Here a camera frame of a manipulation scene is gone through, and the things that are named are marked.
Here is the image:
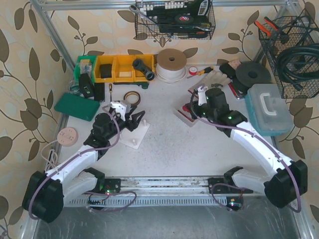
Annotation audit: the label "brown tape roll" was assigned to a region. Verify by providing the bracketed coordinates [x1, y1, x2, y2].
[124, 91, 141, 106]

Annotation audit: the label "green clamp tool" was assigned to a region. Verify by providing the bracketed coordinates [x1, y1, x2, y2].
[113, 82, 149, 90]

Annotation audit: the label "right wire basket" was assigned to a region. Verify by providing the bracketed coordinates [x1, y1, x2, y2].
[258, 15, 319, 99]

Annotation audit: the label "grey pipe fitting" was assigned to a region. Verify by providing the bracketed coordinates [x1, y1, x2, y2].
[132, 59, 155, 81]

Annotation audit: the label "yellow black bit driver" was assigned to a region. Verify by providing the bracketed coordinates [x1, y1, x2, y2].
[187, 66, 214, 79]

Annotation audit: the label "black battery charger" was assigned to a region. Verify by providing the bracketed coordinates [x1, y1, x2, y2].
[78, 73, 94, 98]

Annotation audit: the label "yellow storage bin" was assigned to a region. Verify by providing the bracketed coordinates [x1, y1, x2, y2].
[112, 55, 135, 83]
[132, 54, 155, 82]
[94, 55, 115, 83]

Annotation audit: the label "red white tape roll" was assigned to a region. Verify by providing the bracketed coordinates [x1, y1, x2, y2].
[189, 66, 197, 76]

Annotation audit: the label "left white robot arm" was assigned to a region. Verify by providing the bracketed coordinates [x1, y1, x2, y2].
[22, 107, 145, 223]

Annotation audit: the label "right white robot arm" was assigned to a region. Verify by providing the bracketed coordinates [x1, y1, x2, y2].
[187, 86, 308, 213]

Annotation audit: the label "small claw hammer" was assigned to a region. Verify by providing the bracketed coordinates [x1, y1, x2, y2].
[211, 83, 223, 89]

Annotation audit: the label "black disc spool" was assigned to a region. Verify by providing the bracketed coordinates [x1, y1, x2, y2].
[235, 61, 272, 88]

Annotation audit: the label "orange handled pliers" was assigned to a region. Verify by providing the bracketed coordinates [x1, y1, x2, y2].
[254, 16, 279, 37]

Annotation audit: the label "black electrical tape roll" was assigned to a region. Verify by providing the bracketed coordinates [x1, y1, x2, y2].
[174, 14, 194, 25]

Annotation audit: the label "black box in bin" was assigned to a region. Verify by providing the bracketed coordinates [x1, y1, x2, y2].
[99, 64, 112, 79]

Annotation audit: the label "white peg base plate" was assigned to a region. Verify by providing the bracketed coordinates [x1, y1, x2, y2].
[119, 119, 150, 150]

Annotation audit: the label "back wire basket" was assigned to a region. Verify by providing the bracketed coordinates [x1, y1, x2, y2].
[129, 0, 215, 42]

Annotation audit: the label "small yellow black screwdriver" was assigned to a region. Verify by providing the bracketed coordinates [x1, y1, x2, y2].
[109, 83, 113, 101]

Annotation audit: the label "aluminium rail base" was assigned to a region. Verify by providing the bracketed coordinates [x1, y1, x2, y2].
[32, 175, 275, 208]

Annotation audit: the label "black coiled hose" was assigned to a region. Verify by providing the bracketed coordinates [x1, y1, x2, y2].
[276, 15, 319, 84]

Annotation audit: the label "teal clear toolbox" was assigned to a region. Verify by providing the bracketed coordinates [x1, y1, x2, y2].
[245, 84, 294, 136]

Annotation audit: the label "green plastic case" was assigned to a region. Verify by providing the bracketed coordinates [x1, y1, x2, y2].
[54, 93, 100, 121]

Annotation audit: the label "large red spring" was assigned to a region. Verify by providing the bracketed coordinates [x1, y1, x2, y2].
[178, 105, 194, 122]

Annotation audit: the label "pink round power socket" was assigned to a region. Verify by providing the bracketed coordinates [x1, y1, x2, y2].
[57, 127, 78, 147]

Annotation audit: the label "clear plastic spring tray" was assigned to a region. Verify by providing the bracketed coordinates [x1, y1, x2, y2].
[173, 105, 197, 127]

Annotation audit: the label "chrome wrench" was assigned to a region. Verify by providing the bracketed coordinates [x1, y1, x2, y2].
[129, 5, 158, 25]

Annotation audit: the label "wire basket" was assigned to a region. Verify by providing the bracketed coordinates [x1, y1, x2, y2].
[258, 15, 319, 99]
[129, 0, 215, 42]

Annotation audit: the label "white work glove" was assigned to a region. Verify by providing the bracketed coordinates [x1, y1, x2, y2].
[188, 70, 231, 93]

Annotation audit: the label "green storage bin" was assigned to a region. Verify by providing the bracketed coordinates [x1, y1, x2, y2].
[73, 56, 96, 83]

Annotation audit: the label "white cable spool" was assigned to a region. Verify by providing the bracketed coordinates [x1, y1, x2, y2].
[156, 48, 187, 84]

